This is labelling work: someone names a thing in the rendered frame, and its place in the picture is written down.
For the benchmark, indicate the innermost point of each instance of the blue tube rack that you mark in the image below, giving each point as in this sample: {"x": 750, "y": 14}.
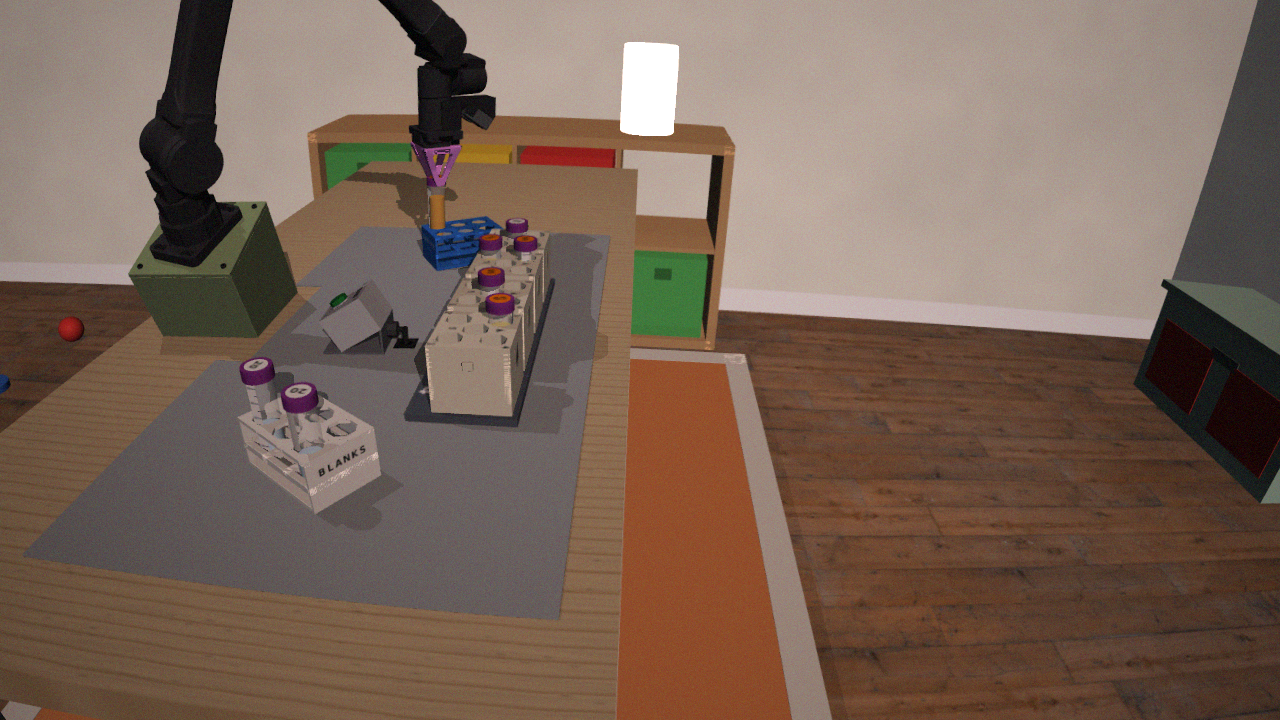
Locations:
{"x": 461, "y": 256}

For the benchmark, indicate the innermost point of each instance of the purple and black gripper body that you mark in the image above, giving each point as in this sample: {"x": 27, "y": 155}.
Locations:
{"x": 430, "y": 126}

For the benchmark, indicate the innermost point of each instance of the grey flat mat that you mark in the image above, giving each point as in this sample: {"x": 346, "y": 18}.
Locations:
{"x": 464, "y": 518}

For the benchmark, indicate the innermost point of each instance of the beige bucket adapter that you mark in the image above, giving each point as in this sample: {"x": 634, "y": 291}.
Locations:
{"x": 467, "y": 300}
{"x": 543, "y": 239}
{"x": 522, "y": 270}
{"x": 468, "y": 377}

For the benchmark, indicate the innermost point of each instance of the white button box with label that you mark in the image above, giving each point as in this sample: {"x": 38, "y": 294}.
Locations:
{"x": 361, "y": 313}

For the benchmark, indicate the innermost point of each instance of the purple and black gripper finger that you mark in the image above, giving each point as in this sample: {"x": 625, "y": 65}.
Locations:
{"x": 418, "y": 152}
{"x": 453, "y": 152}

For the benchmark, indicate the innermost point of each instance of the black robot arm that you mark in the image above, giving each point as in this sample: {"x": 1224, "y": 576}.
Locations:
{"x": 190, "y": 160}

